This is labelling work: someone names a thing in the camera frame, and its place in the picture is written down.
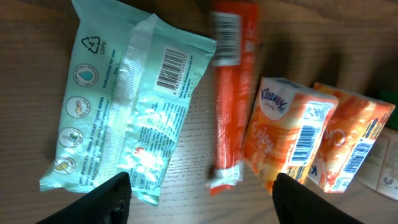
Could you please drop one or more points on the mint green wipes pack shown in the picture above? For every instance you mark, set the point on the mint green wipes pack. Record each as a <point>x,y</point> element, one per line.
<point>129,88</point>

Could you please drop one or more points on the orange tissue packet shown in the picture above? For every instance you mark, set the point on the orange tissue packet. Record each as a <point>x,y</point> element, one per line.
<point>285,129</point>

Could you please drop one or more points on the red stick packet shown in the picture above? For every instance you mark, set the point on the red stick packet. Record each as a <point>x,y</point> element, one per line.
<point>235,29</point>

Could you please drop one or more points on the green lidded white canister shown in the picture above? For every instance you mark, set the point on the green lidded white canister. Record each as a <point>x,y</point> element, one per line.
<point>379,170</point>

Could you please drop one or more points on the orange snack packet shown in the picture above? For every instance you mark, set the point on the orange snack packet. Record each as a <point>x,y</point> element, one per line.
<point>348,138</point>

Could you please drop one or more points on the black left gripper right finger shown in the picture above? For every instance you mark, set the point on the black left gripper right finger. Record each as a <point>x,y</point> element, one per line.
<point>296,204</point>

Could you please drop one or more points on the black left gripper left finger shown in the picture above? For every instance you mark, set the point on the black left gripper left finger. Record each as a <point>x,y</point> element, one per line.
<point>107,204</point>

